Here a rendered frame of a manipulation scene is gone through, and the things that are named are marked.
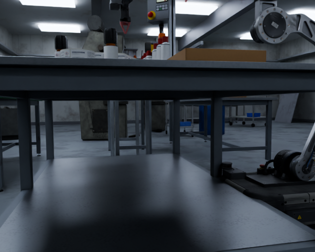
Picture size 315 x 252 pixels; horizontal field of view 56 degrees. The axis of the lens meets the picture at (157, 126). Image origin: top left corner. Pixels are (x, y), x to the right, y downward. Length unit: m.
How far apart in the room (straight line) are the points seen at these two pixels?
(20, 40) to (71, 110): 2.96
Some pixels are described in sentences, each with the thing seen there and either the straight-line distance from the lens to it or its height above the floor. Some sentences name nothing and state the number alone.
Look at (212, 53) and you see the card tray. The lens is 0.93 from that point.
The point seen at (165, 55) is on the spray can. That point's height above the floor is 0.97.
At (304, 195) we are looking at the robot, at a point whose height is 0.23.
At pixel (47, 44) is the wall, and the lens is 11.66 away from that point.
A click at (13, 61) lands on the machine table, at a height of 0.82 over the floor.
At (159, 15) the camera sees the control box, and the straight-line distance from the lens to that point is 2.19.
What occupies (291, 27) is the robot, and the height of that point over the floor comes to 1.13.
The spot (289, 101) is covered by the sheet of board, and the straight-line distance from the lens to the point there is 12.07.
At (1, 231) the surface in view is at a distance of 1.37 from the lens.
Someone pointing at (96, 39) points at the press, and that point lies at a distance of 6.15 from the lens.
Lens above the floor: 0.71
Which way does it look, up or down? 4 degrees down
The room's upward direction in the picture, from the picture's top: straight up
